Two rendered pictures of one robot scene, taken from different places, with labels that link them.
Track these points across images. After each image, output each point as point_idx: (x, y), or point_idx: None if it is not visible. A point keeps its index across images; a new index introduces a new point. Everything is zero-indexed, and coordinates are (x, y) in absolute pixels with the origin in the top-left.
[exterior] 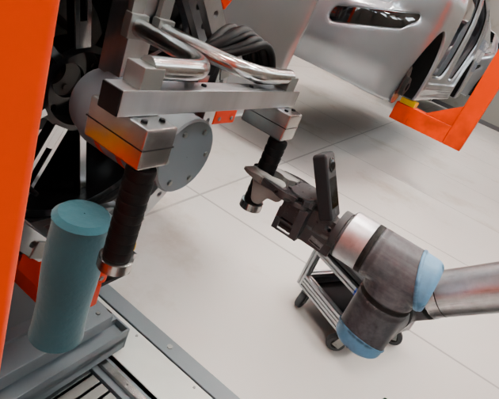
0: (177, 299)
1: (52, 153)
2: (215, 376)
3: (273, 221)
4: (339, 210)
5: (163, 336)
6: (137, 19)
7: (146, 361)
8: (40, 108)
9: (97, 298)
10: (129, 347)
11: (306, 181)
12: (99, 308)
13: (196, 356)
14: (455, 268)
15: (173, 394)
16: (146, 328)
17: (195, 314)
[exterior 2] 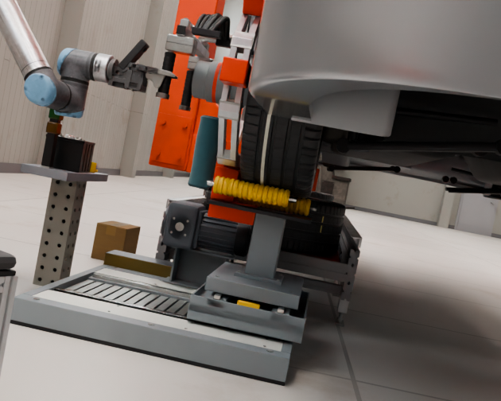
0: (183, 392)
1: None
2: (86, 349)
3: (145, 89)
4: (119, 63)
5: (163, 328)
6: None
7: (161, 319)
8: None
9: (247, 343)
10: (183, 324)
11: (143, 65)
12: (220, 278)
13: (117, 357)
14: (40, 52)
15: (122, 309)
16: (183, 331)
17: (147, 383)
